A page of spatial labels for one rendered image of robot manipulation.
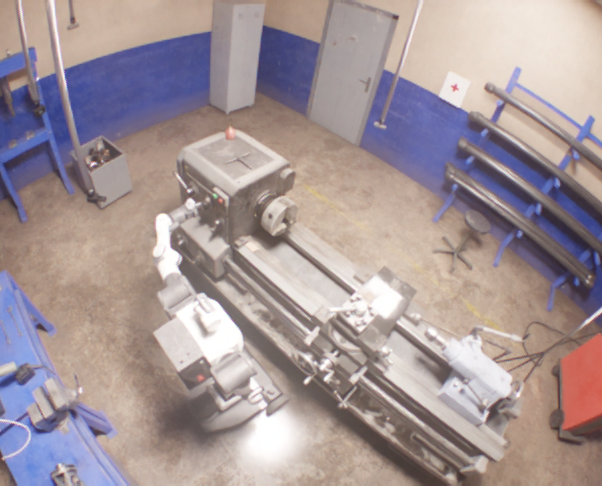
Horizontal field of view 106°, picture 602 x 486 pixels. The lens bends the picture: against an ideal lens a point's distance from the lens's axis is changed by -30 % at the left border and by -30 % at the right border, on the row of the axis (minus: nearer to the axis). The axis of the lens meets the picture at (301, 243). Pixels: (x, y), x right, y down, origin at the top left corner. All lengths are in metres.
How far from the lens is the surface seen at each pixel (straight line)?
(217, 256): 2.25
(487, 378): 1.91
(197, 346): 1.28
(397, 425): 2.41
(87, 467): 1.88
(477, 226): 3.68
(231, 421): 2.42
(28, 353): 2.21
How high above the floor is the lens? 2.56
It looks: 48 degrees down
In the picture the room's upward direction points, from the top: 14 degrees clockwise
